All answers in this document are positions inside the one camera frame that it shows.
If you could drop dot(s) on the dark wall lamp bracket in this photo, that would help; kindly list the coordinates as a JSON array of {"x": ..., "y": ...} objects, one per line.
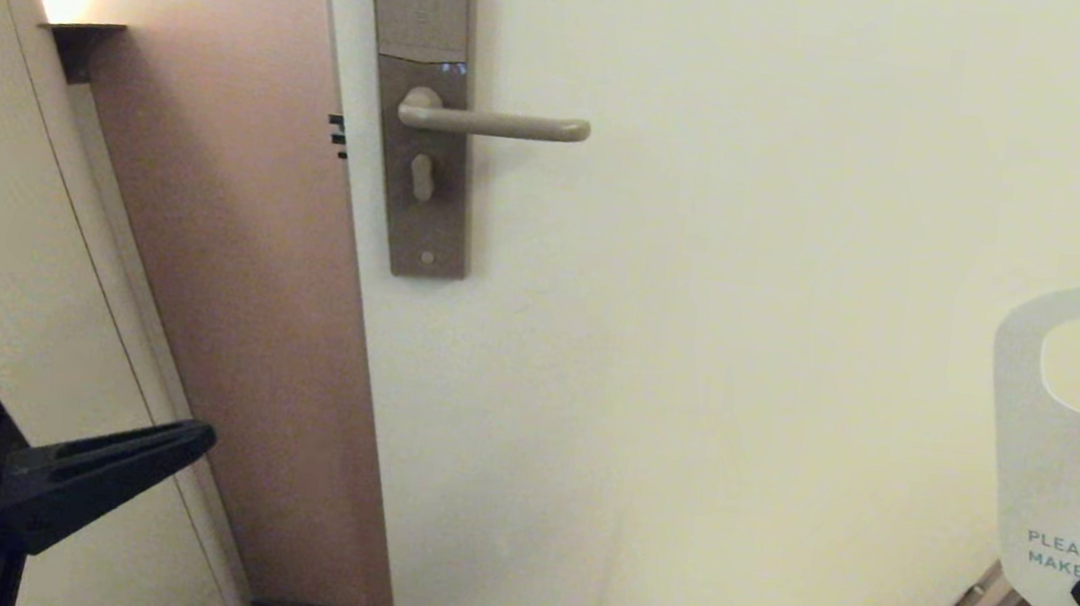
[{"x": 81, "y": 39}]

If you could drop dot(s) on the white door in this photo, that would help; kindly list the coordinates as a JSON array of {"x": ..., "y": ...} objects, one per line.
[{"x": 695, "y": 359}]

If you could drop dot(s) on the small metal latch plate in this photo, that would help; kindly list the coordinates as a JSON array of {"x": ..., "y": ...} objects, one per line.
[{"x": 337, "y": 136}]

